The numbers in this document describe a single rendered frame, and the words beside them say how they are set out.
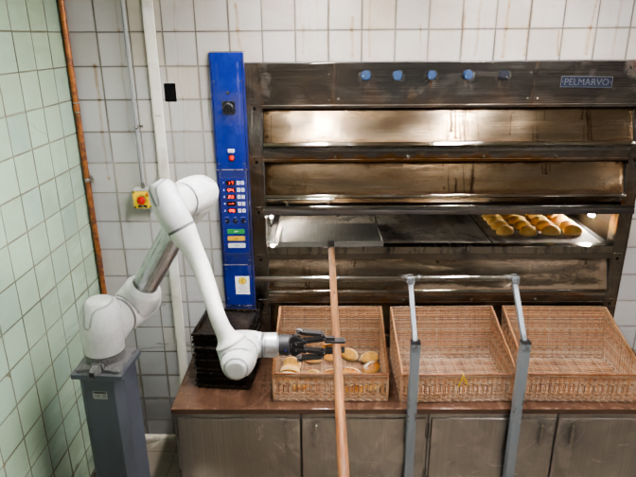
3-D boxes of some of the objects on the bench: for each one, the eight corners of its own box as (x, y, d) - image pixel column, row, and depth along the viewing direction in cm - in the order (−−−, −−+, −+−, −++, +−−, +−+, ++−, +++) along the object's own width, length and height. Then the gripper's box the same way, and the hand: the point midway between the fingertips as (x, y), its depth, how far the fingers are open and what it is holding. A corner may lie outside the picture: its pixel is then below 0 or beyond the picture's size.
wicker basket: (495, 349, 315) (500, 304, 306) (598, 350, 314) (607, 305, 304) (521, 402, 270) (528, 351, 260) (643, 403, 268) (654, 352, 259)
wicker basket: (279, 349, 317) (277, 304, 308) (380, 349, 316) (382, 304, 307) (271, 402, 271) (269, 351, 262) (389, 402, 270) (392, 351, 261)
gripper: (278, 320, 205) (344, 320, 205) (279, 359, 211) (344, 359, 210) (276, 329, 198) (345, 330, 198) (278, 369, 203) (344, 370, 203)
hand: (335, 344), depth 204 cm, fingers closed on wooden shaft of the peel, 3 cm apart
